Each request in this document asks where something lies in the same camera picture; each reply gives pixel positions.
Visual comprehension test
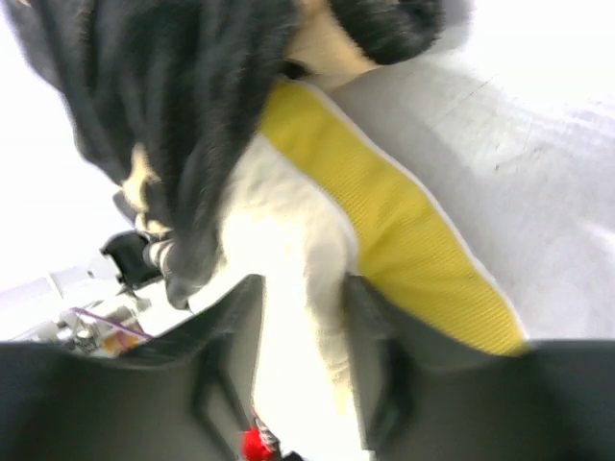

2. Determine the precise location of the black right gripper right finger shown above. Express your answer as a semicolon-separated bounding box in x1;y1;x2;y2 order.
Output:
343;276;614;461

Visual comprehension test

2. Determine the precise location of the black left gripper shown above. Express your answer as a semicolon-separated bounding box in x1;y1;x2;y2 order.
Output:
100;231;161;288

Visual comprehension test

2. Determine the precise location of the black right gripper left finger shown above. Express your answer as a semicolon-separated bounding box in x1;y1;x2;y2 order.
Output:
1;276;262;460

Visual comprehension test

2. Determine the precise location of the black floral pillowcase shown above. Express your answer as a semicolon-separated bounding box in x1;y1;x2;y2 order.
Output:
3;1;445;309

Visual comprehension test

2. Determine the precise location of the cream yellow-edged pillow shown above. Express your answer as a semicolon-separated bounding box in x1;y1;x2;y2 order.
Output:
218;81;525;460

